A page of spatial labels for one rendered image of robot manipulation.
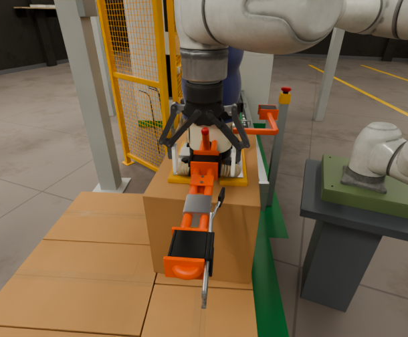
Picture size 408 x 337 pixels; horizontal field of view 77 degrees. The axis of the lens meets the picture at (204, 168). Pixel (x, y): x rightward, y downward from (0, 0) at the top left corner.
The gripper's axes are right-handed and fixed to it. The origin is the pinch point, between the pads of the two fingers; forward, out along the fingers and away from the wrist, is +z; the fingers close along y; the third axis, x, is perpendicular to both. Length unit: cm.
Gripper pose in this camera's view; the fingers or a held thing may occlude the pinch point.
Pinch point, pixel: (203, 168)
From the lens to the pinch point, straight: 61.2
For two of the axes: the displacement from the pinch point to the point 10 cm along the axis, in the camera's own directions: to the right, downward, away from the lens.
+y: -10.0, -0.5, 0.7
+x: -0.9, 5.1, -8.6
